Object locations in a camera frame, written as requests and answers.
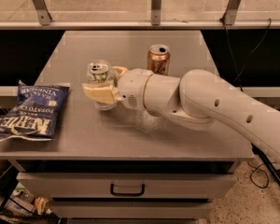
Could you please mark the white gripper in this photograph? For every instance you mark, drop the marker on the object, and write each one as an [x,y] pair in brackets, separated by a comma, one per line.
[132,86]

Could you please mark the white green 7up can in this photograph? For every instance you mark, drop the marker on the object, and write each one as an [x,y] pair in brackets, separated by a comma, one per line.
[100,73]

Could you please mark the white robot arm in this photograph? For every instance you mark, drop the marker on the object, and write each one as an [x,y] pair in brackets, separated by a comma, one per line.
[194,101]

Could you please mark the orange LaCroix can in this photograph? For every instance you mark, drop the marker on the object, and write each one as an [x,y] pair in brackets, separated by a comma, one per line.
[158,59]

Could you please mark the blue potato chip bag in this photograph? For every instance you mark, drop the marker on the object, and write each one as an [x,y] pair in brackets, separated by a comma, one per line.
[35,115]

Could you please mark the grey drawer cabinet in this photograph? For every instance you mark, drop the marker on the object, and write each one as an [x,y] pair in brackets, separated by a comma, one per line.
[183,170]

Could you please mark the clutter under table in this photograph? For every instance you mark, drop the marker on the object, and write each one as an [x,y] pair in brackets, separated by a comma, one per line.
[23,207]

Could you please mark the black metal stand leg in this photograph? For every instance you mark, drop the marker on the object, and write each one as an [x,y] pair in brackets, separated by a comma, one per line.
[269,165]

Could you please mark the middle metal window bracket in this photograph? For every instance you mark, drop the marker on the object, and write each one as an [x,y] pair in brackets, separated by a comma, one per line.
[155,12]

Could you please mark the metal window bracket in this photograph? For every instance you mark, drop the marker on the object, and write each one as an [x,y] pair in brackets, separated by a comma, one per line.
[230,13]
[155,12]
[42,12]

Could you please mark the black drawer handle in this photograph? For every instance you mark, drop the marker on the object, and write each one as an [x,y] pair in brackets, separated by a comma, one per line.
[127,191]

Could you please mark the left metal window bracket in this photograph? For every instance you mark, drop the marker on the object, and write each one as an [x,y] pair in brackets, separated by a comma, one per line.
[42,12]

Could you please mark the right metal window bracket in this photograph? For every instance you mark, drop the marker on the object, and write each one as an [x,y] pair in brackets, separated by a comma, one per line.
[230,13]

